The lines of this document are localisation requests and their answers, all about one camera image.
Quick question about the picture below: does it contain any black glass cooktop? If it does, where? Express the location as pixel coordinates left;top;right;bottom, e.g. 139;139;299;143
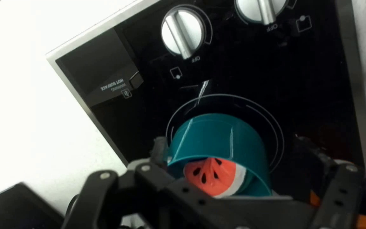
45;0;366;201

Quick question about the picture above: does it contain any black wedge-shaped device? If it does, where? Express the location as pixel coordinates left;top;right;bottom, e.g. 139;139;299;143
0;182;66;229

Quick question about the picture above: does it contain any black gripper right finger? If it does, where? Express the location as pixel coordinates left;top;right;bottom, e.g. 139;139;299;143
293;134;335;201

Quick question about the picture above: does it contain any silver cooktop knob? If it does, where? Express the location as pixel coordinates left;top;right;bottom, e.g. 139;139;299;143
233;0;289;26
160;7;208;61

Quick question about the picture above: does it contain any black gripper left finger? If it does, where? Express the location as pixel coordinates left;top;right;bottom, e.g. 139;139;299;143
150;135;170;168

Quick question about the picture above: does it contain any blue pot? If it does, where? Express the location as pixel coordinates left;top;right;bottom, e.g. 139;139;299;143
164;112;274;200

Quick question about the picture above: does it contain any toy watermelon slice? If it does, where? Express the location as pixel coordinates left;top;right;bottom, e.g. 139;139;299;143
181;157;249;200

